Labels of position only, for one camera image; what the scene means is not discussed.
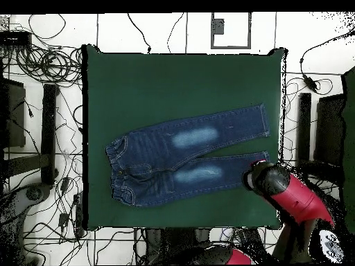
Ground black power strip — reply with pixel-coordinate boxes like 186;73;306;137
243;227;266;251

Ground blue denim jeans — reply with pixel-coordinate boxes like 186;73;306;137
104;103;271;208

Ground flat black electronics box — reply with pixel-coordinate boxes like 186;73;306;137
0;30;33;47

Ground black wheeled stand base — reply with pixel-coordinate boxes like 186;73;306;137
0;182;52;225

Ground small grey box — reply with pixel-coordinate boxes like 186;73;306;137
211;18;225;35

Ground black power adapter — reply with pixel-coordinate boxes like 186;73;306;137
302;73;319;93

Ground black cable with plug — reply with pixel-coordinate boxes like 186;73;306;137
127;12;153;54

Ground grey rectangular frame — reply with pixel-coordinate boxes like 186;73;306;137
210;12;252;50

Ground hanging dark green cloth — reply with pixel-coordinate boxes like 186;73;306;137
327;66;355;236

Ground large black box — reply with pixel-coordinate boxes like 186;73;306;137
0;77;27;149
314;92;347;167

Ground coiled black cable bundle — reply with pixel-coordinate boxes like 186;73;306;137
15;44;83;85

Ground dark green table cloth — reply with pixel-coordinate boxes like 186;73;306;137
82;44;288;231

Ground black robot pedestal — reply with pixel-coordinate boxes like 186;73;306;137
144;227;210;254

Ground black stand bar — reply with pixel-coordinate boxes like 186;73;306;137
295;92;312;167
40;83;60;186

